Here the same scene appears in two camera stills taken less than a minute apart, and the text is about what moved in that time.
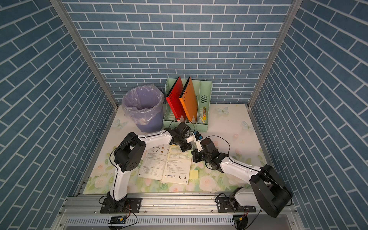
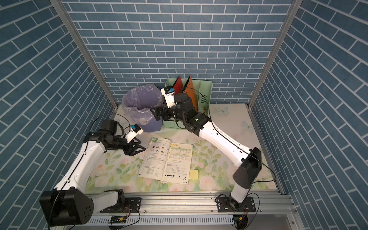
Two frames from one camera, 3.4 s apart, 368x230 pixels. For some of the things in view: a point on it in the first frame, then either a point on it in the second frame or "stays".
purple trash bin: [143, 105] stays
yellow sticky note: [193, 174] stays
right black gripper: [195, 154] to [160, 112]
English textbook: [166, 163] stays
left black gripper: [188, 146] to [132, 151]
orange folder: [189, 99] stays
